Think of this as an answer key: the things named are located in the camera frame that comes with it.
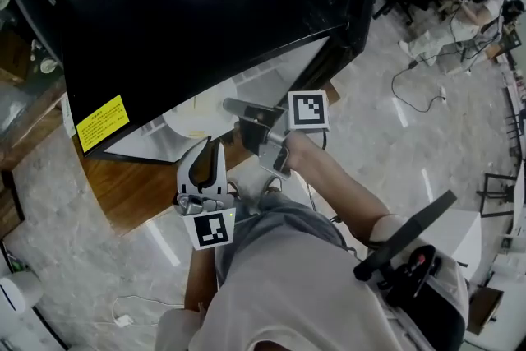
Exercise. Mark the brown wooden table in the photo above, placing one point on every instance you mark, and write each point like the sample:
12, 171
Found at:
131, 193

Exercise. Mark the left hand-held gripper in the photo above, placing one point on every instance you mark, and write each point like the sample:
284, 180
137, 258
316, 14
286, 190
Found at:
209, 230

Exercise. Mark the white shelf unit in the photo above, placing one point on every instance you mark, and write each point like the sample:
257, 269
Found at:
509, 271

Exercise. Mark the person's grey shorts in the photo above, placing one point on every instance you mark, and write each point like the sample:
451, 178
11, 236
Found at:
283, 218

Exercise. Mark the person's white shirt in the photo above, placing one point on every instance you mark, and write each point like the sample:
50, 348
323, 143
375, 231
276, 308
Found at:
296, 292

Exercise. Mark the white round bin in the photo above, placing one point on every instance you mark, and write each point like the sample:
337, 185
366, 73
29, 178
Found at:
22, 292

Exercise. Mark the person's left forearm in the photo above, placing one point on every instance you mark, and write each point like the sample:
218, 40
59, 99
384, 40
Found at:
201, 279

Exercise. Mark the black metal stand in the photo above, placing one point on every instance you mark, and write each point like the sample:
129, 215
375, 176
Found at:
499, 176

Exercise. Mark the rough wooden platform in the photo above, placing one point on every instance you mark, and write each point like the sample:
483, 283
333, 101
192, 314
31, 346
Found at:
29, 135

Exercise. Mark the black office chair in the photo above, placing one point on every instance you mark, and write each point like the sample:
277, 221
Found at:
404, 6

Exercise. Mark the white box with black print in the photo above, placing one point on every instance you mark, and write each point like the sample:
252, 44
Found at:
456, 234

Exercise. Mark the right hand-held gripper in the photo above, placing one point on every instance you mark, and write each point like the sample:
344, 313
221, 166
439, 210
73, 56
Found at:
308, 111

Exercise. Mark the small white bottle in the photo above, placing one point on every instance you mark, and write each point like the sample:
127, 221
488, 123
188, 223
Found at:
35, 49

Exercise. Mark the person's right forearm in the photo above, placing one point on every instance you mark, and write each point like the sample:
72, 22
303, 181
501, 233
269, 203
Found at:
337, 189

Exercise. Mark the person's brown white shoe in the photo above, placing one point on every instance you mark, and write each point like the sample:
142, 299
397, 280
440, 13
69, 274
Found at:
273, 189
235, 191

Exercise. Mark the white round cup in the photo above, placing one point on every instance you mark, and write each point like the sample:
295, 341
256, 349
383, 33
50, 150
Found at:
49, 66

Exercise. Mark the white power adapter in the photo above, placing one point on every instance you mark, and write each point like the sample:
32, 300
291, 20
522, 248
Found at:
122, 320

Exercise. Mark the black flat panel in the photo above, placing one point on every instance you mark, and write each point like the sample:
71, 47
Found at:
411, 230

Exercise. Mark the black mini fridge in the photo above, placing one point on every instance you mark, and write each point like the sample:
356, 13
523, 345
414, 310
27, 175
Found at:
185, 33

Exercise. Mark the white round plate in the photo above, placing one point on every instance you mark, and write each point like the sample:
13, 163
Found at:
197, 119

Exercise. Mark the brown cardboard box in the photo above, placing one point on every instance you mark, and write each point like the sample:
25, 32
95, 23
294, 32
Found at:
485, 308
14, 57

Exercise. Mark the black waist pack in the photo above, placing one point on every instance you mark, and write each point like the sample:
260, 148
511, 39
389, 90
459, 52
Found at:
444, 312

